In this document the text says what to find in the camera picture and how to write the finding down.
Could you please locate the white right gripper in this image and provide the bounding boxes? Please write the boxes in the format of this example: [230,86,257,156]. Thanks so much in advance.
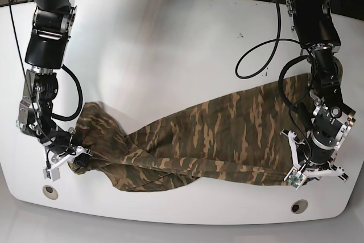
[43,146,92,181]

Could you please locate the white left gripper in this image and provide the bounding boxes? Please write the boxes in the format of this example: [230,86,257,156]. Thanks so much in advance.
[280,129,349,185]

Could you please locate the camouflage t-shirt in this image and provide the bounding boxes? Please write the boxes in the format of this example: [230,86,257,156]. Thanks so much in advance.
[69,82,297,192]

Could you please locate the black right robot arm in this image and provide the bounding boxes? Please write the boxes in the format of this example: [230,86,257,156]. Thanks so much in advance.
[16,0,90,181]

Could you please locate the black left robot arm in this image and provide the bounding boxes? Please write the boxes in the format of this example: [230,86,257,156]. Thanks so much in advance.
[278,0,355,190]

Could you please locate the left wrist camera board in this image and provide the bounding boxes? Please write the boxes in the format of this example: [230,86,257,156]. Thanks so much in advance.
[284,167,307,190]

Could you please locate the left table cable grommet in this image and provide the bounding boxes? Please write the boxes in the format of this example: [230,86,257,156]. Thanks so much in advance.
[42,185,59,200]

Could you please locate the table cable grommet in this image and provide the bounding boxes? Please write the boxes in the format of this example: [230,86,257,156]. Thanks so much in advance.
[291,199,308,214]
[42,185,59,200]

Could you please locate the right table cable grommet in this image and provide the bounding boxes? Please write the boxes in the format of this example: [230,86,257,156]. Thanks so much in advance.
[291,199,308,214]

